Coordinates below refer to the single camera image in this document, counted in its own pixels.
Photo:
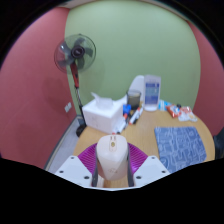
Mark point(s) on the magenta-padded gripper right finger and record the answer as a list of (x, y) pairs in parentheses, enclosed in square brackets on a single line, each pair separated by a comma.
[(136, 159)]

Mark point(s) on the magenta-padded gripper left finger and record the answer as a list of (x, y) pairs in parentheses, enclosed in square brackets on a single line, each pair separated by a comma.
[(86, 159)]

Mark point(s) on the cream computer mouse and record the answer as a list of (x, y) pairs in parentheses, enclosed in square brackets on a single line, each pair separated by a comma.
[(112, 156)]

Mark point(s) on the blue patterned mouse pad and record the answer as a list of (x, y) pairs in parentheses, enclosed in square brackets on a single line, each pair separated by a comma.
[(180, 146)]

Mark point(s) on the red-capped whiteboard marker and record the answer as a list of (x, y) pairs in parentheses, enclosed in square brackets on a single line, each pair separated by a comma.
[(119, 128)]

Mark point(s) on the black-capped whiteboard marker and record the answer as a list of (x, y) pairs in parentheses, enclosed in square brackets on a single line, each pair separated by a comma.
[(124, 121)]

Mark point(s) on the black white whiteboard marker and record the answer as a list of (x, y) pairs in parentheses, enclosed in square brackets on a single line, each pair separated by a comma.
[(135, 116)]

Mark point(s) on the white tissue box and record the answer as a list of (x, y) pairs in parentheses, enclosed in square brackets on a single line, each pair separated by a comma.
[(101, 115)]

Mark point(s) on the blue whiteboard eraser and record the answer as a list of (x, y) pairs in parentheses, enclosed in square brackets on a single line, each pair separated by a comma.
[(126, 109)]

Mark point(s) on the black mesh pen cup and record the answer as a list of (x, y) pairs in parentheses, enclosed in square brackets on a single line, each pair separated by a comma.
[(134, 99)]

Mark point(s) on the light blue snack packet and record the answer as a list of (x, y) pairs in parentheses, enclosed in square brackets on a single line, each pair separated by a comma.
[(163, 105)]

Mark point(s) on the red snack packet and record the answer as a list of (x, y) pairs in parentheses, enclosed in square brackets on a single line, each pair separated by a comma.
[(173, 110)]

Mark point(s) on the blue white sign stand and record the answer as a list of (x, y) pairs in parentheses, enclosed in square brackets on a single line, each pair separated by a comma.
[(152, 91)]

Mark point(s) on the white chair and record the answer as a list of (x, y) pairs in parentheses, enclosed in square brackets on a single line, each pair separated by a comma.
[(137, 85)]

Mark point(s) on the red-pole standing fan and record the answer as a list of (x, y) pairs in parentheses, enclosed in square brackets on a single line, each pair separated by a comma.
[(77, 51)]

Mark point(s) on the white wall socket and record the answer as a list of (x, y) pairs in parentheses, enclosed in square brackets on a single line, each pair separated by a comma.
[(68, 107)]

